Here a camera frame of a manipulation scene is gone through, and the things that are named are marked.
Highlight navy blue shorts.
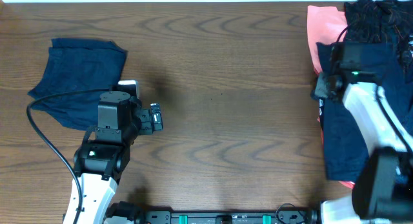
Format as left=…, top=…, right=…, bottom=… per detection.
left=318, top=43, right=412, bottom=182

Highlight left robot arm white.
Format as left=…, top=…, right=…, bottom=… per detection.
left=63, top=91, right=163, bottom=224

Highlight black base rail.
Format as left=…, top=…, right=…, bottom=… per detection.
left=103, top=201, right=321, bottom=224

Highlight pink garment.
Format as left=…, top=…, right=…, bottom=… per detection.
left=307, top=5, right=367, bottom=188

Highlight black patterned shirt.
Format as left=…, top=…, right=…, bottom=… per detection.
left=344, top=0, right=412, bottom=70

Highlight folded navy shorts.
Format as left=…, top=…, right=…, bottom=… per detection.
left=28, top=38, right=127, bottom=130

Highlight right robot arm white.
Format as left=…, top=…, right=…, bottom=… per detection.
left=314, top=71, right=412, bottom=223

